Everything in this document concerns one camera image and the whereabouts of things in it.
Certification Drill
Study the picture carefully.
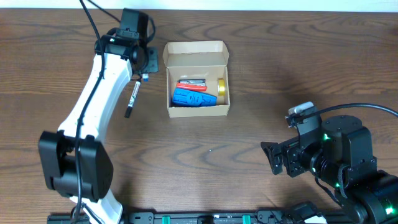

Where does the blue whiteboard marker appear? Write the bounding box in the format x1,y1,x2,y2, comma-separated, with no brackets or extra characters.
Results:
142,73,149,82

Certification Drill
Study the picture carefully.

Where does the yellow tape roll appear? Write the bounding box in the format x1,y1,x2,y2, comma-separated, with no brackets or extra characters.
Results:
217,78,226,96

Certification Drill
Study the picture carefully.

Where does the red black stapler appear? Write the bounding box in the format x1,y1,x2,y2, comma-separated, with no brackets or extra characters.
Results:
176,79,207,91

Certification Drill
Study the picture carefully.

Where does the black whiteboard marker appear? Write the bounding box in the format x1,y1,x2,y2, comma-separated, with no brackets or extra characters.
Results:
124,81,141,118

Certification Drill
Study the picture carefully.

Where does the blue plastic tool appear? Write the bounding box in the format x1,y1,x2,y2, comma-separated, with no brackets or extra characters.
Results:
172,88,217,107

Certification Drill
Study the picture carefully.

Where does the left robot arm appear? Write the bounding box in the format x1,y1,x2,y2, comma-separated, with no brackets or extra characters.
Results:
38,8,159,223

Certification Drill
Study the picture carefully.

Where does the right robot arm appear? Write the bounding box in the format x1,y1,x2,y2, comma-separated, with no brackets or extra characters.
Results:
261,102,397,223

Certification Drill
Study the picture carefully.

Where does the open cardboard box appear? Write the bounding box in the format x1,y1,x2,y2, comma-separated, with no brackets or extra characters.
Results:
163,40,230,118

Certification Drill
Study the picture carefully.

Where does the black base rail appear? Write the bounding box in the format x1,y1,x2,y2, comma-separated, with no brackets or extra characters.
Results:
47,210,353,224

